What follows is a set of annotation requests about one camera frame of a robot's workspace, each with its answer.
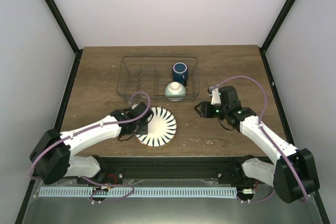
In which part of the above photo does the blue striped white plate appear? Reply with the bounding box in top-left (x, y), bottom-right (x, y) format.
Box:
top-left (136, 106), bottom-right (177, 144)

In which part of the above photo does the mint green bowl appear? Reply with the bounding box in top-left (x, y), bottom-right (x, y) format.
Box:
top-left (164, 82), bottom-right (186, 101)

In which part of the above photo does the dark blue mug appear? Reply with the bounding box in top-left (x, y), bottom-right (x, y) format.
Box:
top-left (172, 62), bottom-right (188, 86)

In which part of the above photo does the black wire dish rack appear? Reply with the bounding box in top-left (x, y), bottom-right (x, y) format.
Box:
top-left (117, 55), bottom-right (200, 101)

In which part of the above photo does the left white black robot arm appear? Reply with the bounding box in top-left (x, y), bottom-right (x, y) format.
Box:
top-left (29, 102), bottom-right (153, 185)

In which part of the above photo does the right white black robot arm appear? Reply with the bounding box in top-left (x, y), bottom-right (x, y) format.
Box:
top-left (194, 86), bottom-right (320, 203)

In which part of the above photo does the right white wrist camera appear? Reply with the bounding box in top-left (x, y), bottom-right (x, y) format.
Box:
top-left (208, 87), bottom-right (221, 105)

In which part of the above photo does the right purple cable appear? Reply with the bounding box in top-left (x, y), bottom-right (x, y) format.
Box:
top-left (209, 75), bottom-right (310, 204)

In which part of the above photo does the purple cable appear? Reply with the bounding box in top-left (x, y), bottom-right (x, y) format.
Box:
top-left (209, 75), bottom-right (310, 204)
top-left (28, 91), bottom-right (135, 205)

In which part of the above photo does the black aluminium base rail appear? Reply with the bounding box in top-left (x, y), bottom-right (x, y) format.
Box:
top-left (65, 155), bottom-right (289, 183)

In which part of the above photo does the light blue slotted cable duct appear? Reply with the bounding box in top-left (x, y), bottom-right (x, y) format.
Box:
top-left (38, 186), bottom-right (237, 198)

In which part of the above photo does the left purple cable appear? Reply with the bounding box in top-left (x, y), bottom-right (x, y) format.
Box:
top-left (28, 91), bottom-right (135, 205)

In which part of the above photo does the right black frame post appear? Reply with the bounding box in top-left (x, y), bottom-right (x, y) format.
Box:
top-left (261, 0), bottom-right (312, 51)

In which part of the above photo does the black frame post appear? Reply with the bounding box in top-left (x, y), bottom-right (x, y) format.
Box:
top-left (261, 0), bottom-right (312, 51)
top-left (28, 0), bottom-right (80, 54)

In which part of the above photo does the left black frame post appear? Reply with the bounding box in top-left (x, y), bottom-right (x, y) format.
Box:
top-left (28, 0), bottom-right (80, 54)

